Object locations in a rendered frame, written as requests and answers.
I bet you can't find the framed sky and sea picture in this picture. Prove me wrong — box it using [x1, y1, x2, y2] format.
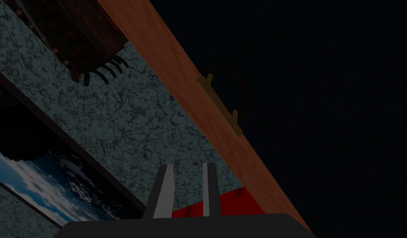
[0, 66, 147, 228]

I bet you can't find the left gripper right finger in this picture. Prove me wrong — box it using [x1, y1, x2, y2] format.
[202, 162, 222, 218]

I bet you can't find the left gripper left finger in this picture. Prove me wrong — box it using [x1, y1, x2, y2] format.
[142, 164, 176, 219]

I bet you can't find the brown wooden drawer front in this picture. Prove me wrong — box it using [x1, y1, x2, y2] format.
[97, 0, 312, 232]

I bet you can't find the dark wooden wall shelf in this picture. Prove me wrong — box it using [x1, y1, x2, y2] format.
[2, 0, 130, 87]

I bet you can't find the brass bar handle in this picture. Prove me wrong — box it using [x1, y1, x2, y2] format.
[196, 73, 244, 138]

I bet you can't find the red flat object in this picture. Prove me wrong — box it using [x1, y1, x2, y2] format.
[171, 186, 266, 219]

